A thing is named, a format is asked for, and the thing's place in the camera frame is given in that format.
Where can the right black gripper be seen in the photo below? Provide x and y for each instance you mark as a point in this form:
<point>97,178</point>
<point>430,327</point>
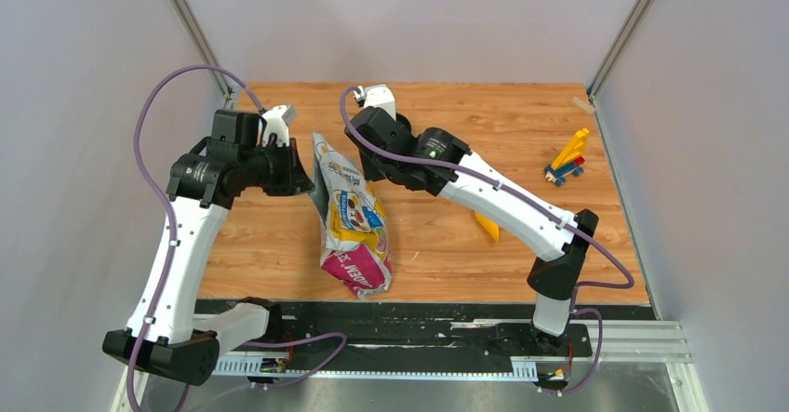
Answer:
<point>369,172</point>

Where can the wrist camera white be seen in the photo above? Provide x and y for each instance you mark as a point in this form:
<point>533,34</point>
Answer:
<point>378,96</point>
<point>275,125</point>

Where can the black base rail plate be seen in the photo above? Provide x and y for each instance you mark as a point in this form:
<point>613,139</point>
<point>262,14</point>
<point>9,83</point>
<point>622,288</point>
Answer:
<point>428,337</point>

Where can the colourful toy block figure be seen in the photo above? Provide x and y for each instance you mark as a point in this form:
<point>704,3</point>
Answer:
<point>570,161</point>

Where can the aluminium frame post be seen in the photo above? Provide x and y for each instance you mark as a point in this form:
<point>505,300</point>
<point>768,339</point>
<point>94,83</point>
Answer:
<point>631,23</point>
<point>191,24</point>

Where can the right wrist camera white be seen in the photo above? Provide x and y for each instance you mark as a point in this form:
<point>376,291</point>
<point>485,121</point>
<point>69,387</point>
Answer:
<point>378,96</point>

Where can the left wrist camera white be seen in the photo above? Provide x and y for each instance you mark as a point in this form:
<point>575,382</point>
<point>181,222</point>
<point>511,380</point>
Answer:
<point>275,125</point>

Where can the pet food bag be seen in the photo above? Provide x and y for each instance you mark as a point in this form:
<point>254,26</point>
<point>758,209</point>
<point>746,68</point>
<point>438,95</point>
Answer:
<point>355,245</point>

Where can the left aluminium frame post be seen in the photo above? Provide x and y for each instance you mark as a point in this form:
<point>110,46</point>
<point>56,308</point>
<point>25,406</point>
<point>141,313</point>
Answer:
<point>191,24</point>

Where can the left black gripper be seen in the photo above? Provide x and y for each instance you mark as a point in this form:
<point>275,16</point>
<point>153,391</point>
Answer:
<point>295,179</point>

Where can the right aluminium frame post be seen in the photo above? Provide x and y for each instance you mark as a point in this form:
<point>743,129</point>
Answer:
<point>631,23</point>

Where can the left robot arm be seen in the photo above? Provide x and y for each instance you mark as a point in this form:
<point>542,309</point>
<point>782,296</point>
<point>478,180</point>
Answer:
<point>244,150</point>

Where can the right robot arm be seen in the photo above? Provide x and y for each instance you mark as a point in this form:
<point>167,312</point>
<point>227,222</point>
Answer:
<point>444,166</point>

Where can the yellow plastic scoop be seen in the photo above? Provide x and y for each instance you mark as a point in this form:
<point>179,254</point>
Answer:
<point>491,228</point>

